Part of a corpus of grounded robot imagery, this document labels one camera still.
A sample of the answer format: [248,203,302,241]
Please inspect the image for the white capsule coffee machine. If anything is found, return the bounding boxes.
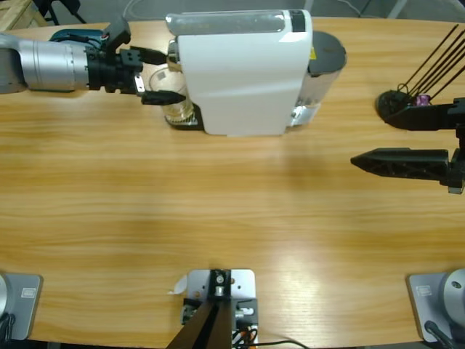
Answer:
[165,9,348,139]

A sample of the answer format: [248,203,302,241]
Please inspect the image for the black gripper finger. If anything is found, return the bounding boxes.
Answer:
[121,45,169,72]
[384,97,465,132]
[349,146,452,187]
[140,89,187,107]

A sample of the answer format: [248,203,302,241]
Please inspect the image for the black base cable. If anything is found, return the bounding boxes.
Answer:
[0,313,17,342]
[424,320,455,349]

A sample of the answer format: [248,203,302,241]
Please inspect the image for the orange mount wires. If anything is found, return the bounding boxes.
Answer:
[232,326,256,345]

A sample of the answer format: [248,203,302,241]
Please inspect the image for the black mount cable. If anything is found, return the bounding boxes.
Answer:
[254,339,310,349]

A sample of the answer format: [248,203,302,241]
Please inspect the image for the grey metal leg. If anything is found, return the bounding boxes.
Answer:
[387,0,408,19]

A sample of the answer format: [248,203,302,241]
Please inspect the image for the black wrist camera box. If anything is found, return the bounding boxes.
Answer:
[102,15,132,56]

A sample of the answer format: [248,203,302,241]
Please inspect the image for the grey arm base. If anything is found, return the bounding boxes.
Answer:
[0,273,44,342]
[405,268,465,343]

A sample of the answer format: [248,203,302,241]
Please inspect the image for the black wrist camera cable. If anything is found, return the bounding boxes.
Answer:
[68,32,110,49]

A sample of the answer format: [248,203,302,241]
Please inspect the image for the dark camera mount post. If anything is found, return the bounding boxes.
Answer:
[166,268,233,349]

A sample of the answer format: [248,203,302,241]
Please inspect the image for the black chair legs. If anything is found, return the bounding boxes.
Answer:
[38,0,88,26]

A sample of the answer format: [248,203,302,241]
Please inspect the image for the teal plastic tray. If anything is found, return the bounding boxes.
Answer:
[49,28,110,48]

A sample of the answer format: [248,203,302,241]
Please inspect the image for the clear glass cup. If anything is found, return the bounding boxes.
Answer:
[148,68,195,127]

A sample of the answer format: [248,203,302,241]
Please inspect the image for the white tape tab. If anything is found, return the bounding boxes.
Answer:
[166,275,189,296]

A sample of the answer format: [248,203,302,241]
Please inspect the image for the black capsule holder with rods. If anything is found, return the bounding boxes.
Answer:
[376,23,465,127]

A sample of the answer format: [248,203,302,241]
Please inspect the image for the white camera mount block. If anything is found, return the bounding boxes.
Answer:
[181,268,259,345]

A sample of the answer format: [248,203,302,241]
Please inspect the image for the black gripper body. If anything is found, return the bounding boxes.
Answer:
[446,128,465,195]
[86,48,147,97]

